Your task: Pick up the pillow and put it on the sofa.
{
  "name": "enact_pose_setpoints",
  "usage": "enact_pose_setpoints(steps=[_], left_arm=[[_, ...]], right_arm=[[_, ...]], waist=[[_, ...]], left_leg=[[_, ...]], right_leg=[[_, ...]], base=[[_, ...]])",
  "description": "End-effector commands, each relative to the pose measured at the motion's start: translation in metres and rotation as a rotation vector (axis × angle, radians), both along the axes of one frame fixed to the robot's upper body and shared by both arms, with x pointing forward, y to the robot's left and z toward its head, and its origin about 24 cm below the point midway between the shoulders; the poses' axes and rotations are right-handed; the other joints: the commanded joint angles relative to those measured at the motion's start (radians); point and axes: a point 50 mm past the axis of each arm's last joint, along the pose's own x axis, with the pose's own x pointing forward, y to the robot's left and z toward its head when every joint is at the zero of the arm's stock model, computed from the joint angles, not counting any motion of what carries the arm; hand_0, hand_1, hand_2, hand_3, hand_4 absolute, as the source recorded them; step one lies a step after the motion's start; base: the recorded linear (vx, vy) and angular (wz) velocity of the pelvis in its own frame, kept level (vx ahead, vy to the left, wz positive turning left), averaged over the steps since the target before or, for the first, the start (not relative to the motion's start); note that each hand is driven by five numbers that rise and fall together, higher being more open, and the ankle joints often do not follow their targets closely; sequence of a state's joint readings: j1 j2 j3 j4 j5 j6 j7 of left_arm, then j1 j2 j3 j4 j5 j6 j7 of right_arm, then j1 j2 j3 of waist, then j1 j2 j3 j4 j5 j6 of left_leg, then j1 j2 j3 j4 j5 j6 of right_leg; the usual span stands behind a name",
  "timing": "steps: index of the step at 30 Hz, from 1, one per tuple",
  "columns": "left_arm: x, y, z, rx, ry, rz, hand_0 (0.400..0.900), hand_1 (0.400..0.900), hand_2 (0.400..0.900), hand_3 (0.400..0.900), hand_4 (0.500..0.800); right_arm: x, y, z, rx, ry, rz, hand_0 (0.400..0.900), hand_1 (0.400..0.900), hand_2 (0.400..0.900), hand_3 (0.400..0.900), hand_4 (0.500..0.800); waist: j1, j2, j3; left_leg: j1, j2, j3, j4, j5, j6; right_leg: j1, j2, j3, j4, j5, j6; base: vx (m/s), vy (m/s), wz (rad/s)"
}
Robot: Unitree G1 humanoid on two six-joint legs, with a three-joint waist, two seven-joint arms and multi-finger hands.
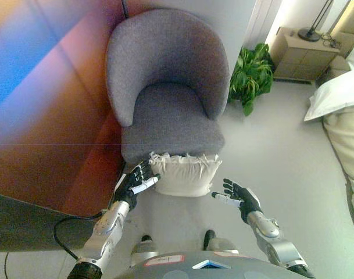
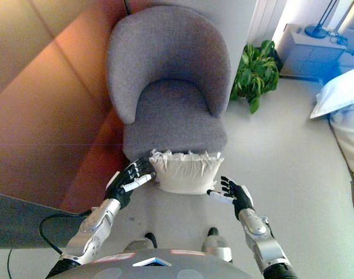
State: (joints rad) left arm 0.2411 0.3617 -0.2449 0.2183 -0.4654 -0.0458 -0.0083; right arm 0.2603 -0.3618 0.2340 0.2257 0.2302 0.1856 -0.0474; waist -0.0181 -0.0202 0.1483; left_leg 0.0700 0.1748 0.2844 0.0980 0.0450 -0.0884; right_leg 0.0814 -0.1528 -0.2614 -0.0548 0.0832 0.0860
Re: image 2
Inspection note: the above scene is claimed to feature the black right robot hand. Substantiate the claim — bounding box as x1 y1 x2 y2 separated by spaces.
206 176 256 221

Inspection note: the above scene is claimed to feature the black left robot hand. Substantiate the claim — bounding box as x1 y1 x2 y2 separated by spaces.
106 159 156 210

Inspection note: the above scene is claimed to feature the white fringed pillow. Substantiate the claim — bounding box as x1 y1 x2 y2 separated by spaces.
149 148 225 195

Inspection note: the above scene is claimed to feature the silver right robot leg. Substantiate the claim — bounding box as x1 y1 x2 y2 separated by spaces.
201 227 234 264

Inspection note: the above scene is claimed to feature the silver robot leg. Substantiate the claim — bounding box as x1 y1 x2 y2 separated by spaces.
124 232 159 252
201 227 234 264

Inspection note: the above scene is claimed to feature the silver left robot leg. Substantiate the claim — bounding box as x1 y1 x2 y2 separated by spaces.
124 232 159 252

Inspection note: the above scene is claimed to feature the dark grey robot torso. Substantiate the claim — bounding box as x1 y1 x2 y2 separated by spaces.
50 248 266 279

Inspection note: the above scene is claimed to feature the grey upholstered armchair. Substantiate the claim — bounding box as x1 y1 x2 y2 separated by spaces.
106 4 233 160

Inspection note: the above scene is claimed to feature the dark grey floor mat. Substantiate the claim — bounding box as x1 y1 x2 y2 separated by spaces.
0 190 78 249

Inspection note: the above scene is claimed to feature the white bed mattress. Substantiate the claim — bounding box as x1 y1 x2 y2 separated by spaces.
329 106 354 178

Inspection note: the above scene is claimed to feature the green potted plant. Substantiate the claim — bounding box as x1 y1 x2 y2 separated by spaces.
230 40 280 114

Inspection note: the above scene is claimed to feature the white bedside cabinet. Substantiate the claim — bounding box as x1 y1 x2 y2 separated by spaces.
277 23 348 82

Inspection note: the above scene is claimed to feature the black floor lamp base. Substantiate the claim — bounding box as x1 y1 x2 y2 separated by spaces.
303 0 340 39

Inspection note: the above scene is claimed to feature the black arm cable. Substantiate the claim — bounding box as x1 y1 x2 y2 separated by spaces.
38 206 98 256

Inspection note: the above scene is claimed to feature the black cable on cabinet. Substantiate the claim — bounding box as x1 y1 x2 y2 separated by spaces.
327 28 349 46

